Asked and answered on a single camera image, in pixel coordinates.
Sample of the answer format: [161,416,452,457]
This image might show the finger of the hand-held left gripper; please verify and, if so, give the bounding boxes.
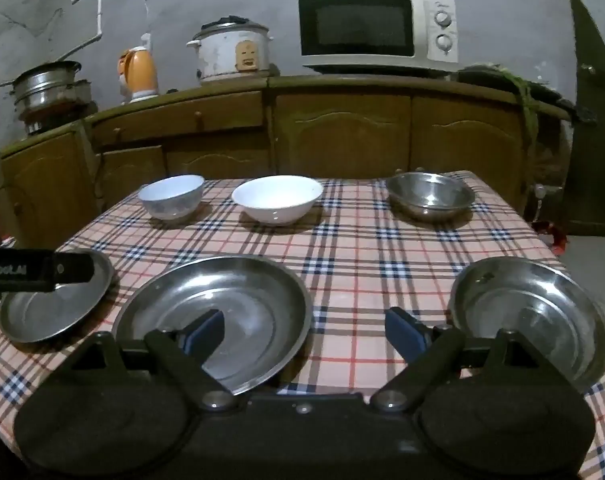
[52,252,96,289]

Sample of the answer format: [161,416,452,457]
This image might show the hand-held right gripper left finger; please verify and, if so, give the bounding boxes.
[80,308,238,411]

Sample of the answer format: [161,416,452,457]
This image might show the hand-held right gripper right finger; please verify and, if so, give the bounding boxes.
[370,306,538,411]

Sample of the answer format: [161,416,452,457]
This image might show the small steel plate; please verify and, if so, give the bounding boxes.
[0,248,116,344]

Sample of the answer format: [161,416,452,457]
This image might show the large stainless steel basin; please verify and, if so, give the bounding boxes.
[113,255,314,397]

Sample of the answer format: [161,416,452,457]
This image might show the bluish white bowl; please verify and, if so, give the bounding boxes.
[138,175,204,221]

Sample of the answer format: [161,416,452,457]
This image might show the medium steel plate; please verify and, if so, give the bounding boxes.
[447,257,605,395]

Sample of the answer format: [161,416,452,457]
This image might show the steel bowl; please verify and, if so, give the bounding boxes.
[385,172,476,222]

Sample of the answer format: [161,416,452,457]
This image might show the plain white bowl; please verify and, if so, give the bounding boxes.
[231,176,324,226]

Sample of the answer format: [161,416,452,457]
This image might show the plaid tablecloth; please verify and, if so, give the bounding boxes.
[0,170,605,480]

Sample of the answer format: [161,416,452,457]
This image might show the cooking stove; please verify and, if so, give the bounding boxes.
[21,105,98,134]

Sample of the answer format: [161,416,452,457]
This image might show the red plastic bag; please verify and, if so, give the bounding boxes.
[535,220,569,257]

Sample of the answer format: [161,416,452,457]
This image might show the stacked steel pots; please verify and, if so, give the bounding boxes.
[11,61,92,112]

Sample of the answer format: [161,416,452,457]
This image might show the orange electric kettle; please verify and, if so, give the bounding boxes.
[116,46,159,104]

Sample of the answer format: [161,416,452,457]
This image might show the wooden kitchen cabinet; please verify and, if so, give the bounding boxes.
[0,74,573,261]

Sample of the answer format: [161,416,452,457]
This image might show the white rice cooker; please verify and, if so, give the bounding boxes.
[186,19,274,84]

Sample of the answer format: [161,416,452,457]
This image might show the green rag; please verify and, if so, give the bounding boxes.
[457,62,541,147]

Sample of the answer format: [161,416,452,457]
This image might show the dark green door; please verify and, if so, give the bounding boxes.
[563,0,605,239]

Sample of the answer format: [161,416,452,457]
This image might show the white microwave oven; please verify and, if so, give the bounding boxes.
[296,0,458,75]

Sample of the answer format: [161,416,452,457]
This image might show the white wall conduit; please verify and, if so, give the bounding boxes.
[0,0,106,94]

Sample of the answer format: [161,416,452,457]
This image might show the white power cord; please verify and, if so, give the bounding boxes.
[141,0,154,49]

